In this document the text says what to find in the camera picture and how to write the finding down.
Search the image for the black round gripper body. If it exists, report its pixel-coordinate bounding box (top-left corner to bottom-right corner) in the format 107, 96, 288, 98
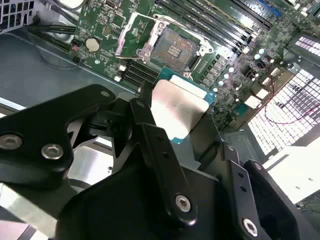
55, 159, 240, 240

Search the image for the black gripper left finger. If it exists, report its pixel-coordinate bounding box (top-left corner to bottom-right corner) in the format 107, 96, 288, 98
0, 81, 199, 227

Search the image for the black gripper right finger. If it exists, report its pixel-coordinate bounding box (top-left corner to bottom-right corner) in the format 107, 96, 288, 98
189, 109, 301, 240

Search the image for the silver topped CPU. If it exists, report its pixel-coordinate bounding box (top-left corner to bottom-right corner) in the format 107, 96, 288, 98
150, 66, 218, 146

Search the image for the thin wire locking lever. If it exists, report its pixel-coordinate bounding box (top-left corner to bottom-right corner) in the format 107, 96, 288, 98
152, 12, 177, 21

